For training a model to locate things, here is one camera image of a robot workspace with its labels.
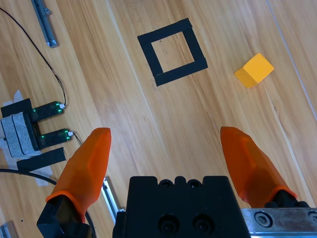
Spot black tape strip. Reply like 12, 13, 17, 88
16, 147, 66, 172
0, 98, 33, 119

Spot grey usb hub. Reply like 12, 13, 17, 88
0, 111, 42, 159

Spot aluminium rail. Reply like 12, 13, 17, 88
0, 220, 14, 238
31, 0, 60, 48
101, 175, 126, 225

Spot yellow cube block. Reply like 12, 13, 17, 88
233, 52, 275, 88

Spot thin black wire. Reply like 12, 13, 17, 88
0, 6, 67, 107
70, 132, 84, 147

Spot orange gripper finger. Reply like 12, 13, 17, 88
36, 127, 112, 238
219, 126, 310, 209

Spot black usb dongle green leds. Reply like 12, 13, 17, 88
37, 128, 74, 149
31, 101, 65, 121

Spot thick black cable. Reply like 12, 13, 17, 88
0, 168, 96, 238

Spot black tape square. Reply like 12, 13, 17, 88
137, 17, 209, 87

